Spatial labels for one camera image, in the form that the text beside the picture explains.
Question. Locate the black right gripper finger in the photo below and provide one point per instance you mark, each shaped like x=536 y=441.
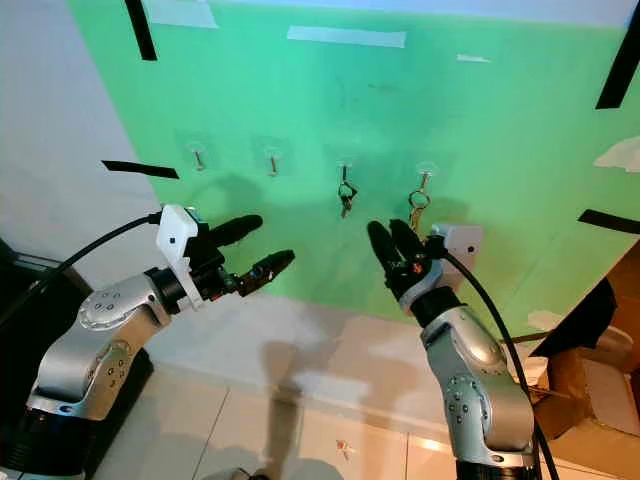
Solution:
x=408 y=243
x=384 y=252

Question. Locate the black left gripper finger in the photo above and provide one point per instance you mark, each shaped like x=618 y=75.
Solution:
x=236 y=229
x=272 y=267

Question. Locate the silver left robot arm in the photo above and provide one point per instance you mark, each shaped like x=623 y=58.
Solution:
x=95 y=350

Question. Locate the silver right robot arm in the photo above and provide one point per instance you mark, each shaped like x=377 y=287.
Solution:
x=475 y=385

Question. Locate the black key bunch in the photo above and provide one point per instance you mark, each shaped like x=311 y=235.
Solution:
x=347 y=200

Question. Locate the black tape strip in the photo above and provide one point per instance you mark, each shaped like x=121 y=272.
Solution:
x=620 y=65
x=610 y=222
x=140 y=169
x=140 y=30

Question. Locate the black board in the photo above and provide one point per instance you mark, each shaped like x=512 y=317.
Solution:
x=580 y=320

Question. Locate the small white tape strip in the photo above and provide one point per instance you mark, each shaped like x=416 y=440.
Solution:
x=473 y=58

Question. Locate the brown cardboard box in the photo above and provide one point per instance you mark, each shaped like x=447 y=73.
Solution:
x=595 y=400

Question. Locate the long white tape strip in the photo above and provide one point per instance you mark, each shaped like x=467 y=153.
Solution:
x=345 y=37

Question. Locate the wide white tape strip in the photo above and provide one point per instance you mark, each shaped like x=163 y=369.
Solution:
x=180 y=12

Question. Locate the torn white tape patch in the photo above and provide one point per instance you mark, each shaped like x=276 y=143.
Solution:
x=622 y=155

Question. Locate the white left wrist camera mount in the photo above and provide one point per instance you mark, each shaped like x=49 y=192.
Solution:
x=178 y=235

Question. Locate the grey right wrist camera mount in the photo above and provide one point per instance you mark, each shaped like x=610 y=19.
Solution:
x=460 y=240

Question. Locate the clear adhesive wall hook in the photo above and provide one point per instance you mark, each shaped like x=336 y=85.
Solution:
x=198 y=153
x=272 y=158
x=347 y=162
x=426 y=170

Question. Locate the green wall sheet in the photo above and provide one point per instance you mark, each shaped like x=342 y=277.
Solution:
x=460 y=120

